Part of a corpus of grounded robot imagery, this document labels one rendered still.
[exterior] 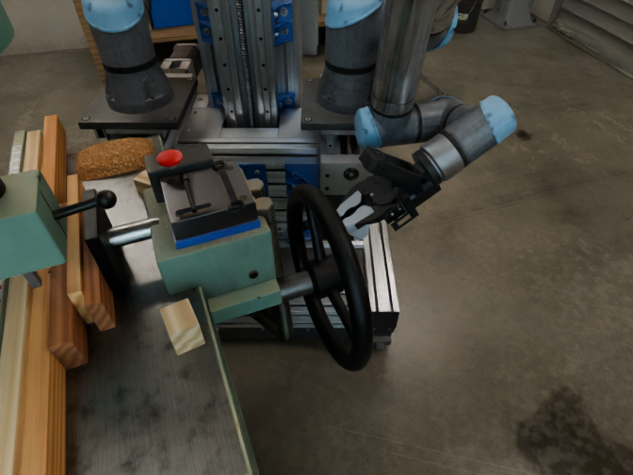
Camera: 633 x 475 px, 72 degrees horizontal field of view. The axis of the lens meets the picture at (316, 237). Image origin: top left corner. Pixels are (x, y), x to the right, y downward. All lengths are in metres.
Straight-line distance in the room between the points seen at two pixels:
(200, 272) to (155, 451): 0.20
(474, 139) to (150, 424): 0.61
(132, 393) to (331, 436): 0.97
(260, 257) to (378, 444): 0.96
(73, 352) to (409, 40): 0.59
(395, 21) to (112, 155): 0.48
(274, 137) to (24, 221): 0.76
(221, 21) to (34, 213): 0.73
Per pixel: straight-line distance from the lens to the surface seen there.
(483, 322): 1.70
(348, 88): 1.01
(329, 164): 0.95
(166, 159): 0.55
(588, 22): 4.07
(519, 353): 1.67
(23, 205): 0.47
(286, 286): 0.64
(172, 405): 0.48
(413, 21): 0.71
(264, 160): 1.11
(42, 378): 0.50
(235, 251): 0.53
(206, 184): 0.54
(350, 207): 0.77
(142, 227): 0.56
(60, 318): 0.53
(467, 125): 0.78
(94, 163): 0.78
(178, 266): 0.53
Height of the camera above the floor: 1.32
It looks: 45 degrees down
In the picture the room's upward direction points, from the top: straight up
